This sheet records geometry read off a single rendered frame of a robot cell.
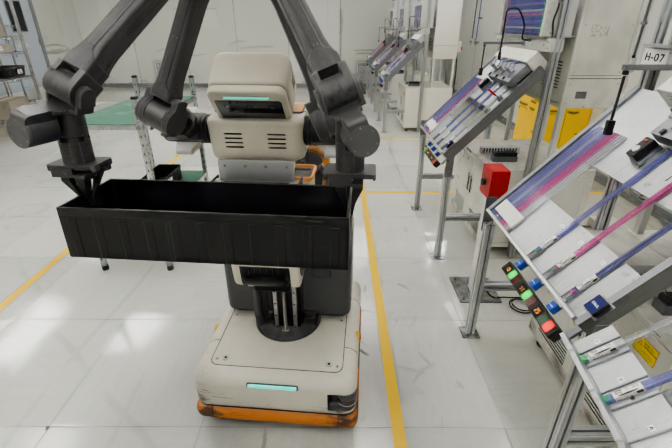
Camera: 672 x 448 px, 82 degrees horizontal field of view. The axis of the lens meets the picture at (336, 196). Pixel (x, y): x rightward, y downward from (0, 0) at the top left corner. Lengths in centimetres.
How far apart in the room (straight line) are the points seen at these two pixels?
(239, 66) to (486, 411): 161
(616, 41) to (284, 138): 206
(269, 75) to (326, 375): 107
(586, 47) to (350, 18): 744
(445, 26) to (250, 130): 475
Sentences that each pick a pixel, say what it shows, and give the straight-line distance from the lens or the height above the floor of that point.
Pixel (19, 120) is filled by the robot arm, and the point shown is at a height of 130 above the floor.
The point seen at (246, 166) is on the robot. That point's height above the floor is 108.
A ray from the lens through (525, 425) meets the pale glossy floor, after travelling 193.
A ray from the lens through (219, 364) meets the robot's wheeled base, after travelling 165.
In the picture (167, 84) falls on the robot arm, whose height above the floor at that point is 132.
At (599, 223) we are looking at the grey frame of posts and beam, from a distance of 207.
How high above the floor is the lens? 146
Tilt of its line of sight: 24 degrees down
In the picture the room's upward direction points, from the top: straight up
